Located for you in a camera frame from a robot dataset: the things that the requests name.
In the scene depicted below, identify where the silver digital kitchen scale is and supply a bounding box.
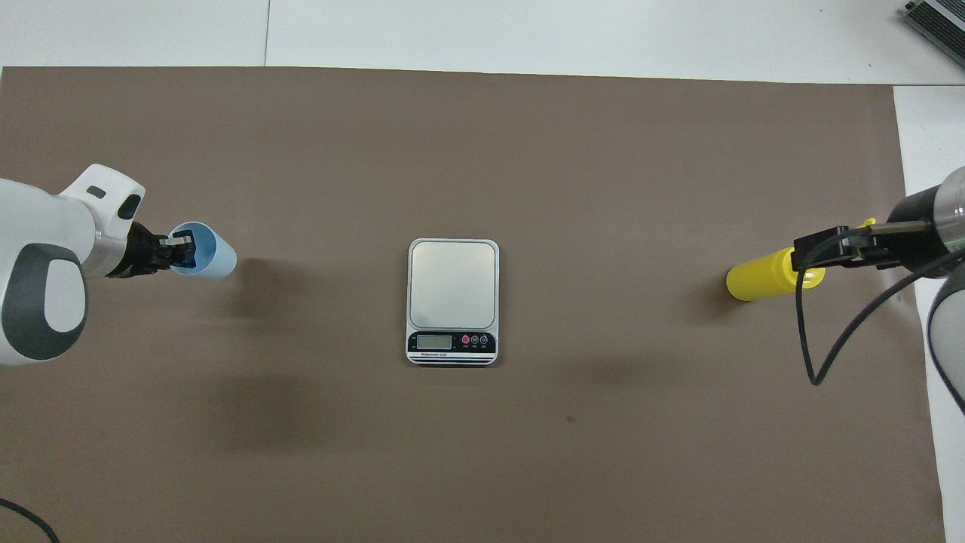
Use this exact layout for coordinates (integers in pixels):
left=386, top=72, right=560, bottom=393
left=406, top=238, right=501, bottom=367

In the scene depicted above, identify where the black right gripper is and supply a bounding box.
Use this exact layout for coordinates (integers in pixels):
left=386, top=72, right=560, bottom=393
left=793, top=189, right=952, bottom=278

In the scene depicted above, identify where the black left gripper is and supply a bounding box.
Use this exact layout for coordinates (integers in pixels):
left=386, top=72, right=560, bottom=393
left=109, top=222, right=195, bottom=278

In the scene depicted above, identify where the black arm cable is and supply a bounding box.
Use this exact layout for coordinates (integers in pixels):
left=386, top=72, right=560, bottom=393
left=795, top=234, right=965, bottom=387
left=0, top=498, right=60, bottom=543

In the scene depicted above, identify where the brown table mat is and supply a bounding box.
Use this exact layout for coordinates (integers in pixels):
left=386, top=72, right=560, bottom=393
left=0, top=66, right=947, bottom=543

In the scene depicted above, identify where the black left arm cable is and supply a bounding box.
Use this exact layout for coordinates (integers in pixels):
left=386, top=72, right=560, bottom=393
left=0, top=498, right=60, bottom=543

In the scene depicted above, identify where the yellow squeeze bottle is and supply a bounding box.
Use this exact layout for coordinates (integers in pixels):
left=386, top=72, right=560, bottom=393
left=726, top=219, right=877, bottom=302

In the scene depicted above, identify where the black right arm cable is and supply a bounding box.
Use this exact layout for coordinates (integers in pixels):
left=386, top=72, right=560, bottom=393
left=795, top=234, right=965, bottom=387

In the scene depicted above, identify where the light blue plastic cup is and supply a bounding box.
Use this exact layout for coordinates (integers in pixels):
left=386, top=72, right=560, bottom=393
left=167, top=221, right=237, bottom=280

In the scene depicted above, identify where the grey metal ribbed device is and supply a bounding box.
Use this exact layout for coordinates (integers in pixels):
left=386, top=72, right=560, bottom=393
left=903, top=0, right=965, bottom=70

